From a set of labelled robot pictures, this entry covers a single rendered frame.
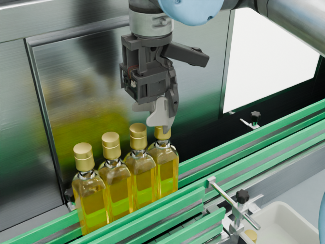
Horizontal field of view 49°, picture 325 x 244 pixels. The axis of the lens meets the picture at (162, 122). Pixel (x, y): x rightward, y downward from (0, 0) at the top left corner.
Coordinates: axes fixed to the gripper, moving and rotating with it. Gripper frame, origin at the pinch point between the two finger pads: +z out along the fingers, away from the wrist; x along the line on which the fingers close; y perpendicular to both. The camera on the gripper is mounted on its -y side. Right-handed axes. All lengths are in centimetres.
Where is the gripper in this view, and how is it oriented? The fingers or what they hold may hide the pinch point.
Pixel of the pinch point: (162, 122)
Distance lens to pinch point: 74.1
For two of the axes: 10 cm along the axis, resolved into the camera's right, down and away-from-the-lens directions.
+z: 0.0, 8.1, 5.9
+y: -8.5, 3.1, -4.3
